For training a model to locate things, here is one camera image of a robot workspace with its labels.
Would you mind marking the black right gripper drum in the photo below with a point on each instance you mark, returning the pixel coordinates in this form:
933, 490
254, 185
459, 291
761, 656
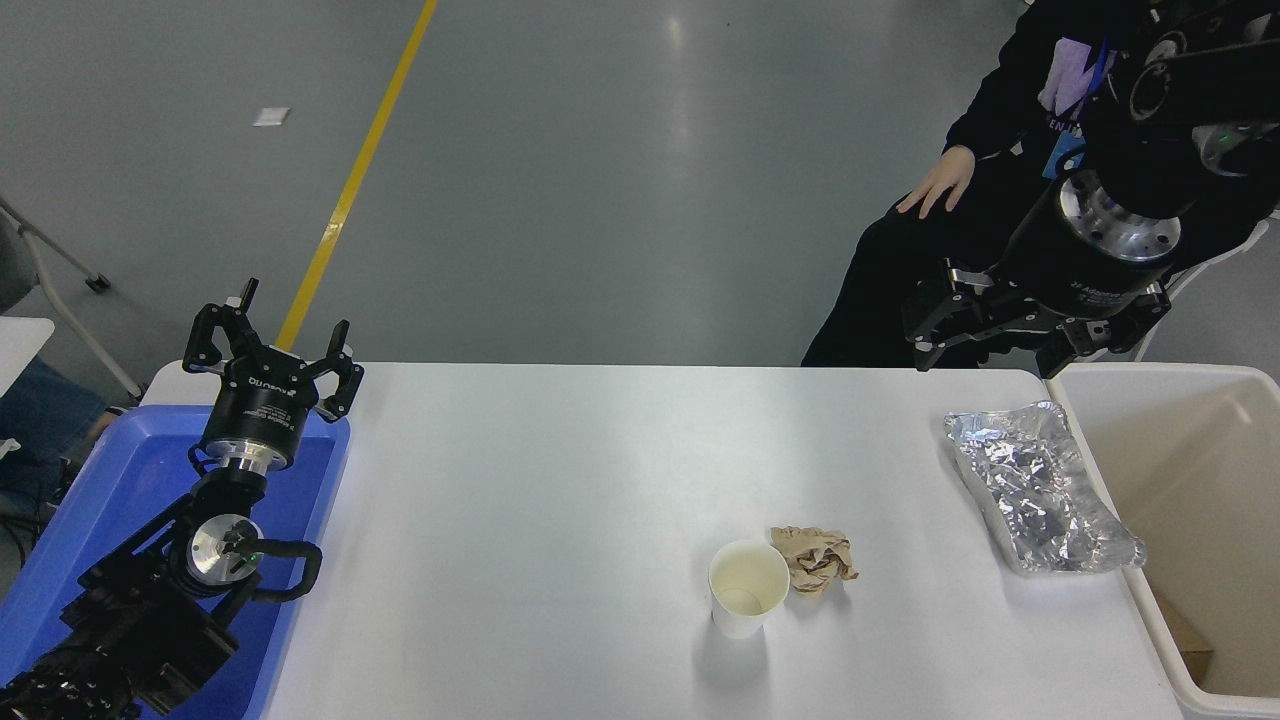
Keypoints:
1060, 270

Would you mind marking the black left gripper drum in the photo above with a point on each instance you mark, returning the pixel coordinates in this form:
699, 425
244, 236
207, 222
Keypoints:
260, 410

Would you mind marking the white paper cup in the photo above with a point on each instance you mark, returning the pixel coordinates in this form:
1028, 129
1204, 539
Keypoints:
745, 590

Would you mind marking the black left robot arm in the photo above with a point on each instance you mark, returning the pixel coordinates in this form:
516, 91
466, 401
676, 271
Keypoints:
150, 620

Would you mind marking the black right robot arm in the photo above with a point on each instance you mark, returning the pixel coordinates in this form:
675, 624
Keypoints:
1190, 110

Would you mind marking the seated person's right hand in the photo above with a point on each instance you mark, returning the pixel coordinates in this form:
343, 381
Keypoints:
940, 185

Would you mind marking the seated person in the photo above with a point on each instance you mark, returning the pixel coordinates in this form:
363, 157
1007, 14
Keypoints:
900, 270

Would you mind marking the white chair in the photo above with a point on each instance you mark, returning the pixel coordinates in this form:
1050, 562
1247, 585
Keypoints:
1225, 255

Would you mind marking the blue plastic tray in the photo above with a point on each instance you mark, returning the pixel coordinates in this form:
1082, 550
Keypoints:
130, 480

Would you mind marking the crumpled silver foil tray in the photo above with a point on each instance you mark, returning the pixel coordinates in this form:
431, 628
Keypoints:
1035, 490

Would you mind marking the grey metal stand legs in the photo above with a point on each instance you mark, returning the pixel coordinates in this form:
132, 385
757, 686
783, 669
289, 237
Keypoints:
60, 280

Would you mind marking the large pale plastic bin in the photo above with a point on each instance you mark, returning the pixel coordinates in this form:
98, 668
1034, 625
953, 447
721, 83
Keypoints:
1200, 480

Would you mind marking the person in jeans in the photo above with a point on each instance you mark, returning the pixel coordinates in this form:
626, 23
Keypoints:
45, 410

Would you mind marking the small white side table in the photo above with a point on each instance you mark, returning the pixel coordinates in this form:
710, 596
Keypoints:
20, 345

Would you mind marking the white paper scrap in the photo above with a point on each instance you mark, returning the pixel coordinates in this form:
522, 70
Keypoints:
271, 116

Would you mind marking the crumpled tan paper ball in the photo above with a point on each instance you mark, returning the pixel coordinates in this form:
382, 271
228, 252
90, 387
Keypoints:
815, 560

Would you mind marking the brown cardboard piece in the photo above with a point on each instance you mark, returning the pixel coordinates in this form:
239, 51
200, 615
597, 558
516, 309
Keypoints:
1185, 640

